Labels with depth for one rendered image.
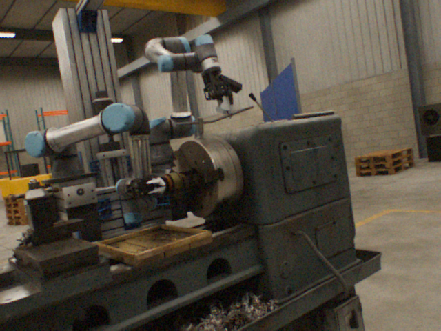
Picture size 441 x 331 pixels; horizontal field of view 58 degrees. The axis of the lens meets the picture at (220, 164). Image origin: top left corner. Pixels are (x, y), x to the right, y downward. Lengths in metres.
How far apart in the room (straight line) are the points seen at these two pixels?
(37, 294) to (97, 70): 1.43
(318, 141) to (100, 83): 1.20
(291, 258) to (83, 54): 1.50
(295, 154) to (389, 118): 10.68
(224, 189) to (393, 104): 10.91
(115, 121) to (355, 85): 11.43
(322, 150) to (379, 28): 10.89
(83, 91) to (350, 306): 1.68
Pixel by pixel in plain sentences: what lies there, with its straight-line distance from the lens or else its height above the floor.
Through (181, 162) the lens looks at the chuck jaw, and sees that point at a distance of 1.61.
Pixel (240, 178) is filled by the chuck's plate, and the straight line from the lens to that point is 1.55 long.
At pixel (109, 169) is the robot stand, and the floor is 1.16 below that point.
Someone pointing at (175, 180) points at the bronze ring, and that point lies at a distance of 1.52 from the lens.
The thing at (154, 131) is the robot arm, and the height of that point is 1.32.
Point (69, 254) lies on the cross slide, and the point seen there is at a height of 0.97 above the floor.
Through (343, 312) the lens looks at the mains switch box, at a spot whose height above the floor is 0.41.
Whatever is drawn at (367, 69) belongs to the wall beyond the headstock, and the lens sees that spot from 12.69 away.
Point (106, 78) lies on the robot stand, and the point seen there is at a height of 1.65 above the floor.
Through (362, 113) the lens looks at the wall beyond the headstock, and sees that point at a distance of 12.72.
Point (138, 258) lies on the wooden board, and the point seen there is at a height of 0.89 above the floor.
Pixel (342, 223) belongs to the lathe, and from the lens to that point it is 1.93.
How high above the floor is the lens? 1.21
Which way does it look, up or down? 3 degrees down
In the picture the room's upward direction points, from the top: 9 degrees counter-clockwise
